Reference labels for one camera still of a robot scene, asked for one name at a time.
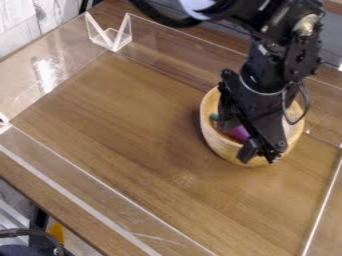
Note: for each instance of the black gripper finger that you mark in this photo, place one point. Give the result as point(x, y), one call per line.
point(249, 150)
point(229, 120)

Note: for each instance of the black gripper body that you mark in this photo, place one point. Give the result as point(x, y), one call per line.
point(260, 114)

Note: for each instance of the purple toy eggplant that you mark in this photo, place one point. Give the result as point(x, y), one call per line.
point(238, 134)

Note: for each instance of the brown wooden bowl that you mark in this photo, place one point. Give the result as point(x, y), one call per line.
point(224, 145)

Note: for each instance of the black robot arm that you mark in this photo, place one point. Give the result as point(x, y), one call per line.
point(285, 28)

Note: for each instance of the clear acrylic tray wall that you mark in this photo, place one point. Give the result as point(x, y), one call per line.
point(102, 145)

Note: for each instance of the clear acrylic corner bracket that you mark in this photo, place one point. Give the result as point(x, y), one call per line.
point(113, 39)

